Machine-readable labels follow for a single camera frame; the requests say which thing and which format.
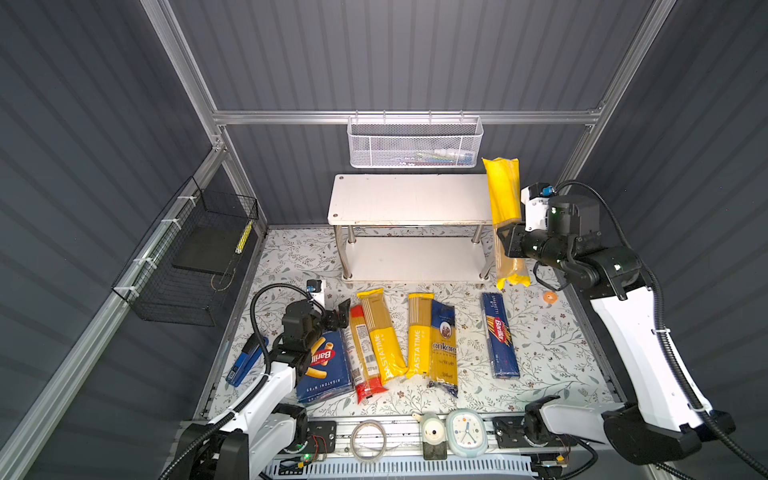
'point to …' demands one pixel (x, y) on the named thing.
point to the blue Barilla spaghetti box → (502, 356)
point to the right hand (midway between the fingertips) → (506, 231)
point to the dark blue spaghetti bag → (444, 371)
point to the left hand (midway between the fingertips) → (333, 299)
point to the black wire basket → (183, 277)
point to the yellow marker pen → (244, 237)
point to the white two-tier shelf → (412, 200)
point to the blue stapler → (247, 361)
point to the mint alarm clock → (467, 433)
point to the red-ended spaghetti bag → (360, 359)
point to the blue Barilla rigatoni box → (325, 372)
